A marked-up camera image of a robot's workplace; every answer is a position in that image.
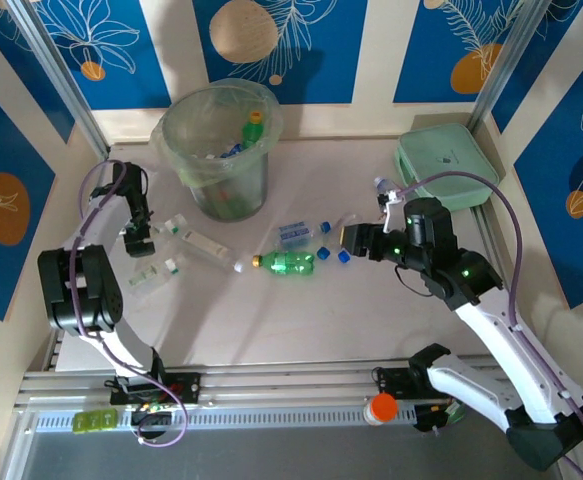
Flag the clear bottle wave label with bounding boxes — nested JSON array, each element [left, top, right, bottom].
[[317, 212, 365, 261]]

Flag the soda water bottle blue cap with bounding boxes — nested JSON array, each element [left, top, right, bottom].
[[276, 219, 333, 249]]

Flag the green Sprite bottle yellow cap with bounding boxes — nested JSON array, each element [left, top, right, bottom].
[[250, 249, 317, 277], [240, 110, 266, 150]]

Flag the clear square bottle white cap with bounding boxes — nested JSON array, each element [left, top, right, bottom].
[[179, 227, 246, 275]]

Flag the green plastic bin liner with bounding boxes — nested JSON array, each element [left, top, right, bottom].
[[151, 77, 286, 189]]

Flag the grey mesh waste bin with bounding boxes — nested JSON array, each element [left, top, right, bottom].
[[162, 79, 283, 222]]

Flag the mint green zip case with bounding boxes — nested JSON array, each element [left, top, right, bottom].
[[393, 123, 502, 211]]

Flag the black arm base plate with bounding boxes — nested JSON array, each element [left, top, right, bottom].
[[373, 367, 452, 401], [109, 369, 203, 407]]

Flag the aluminium mounting rail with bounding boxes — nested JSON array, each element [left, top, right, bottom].
[[13, 355, 512, 409]]

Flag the aluminium frame post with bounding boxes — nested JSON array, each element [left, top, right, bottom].
[[8, 0, 111, 159], [468, 0, 557, 132]]

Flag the grey slotted cable duct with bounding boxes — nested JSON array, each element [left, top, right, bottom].
[[33, 405, 417, 434]]

